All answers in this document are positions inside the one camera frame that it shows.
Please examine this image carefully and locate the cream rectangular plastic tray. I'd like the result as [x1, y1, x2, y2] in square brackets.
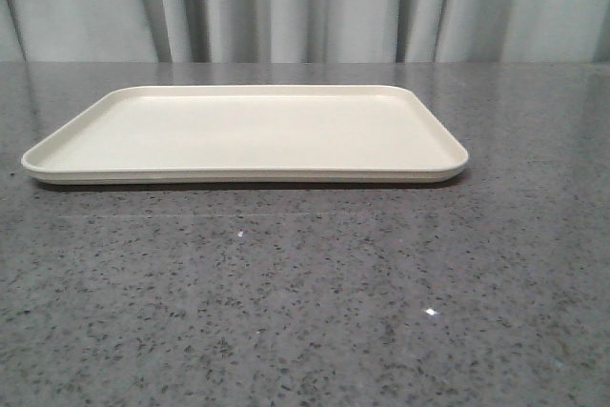
[21, 85, 469, 185]

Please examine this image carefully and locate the pale grey-green curtain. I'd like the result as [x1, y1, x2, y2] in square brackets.
[1, 0, 609, 63]

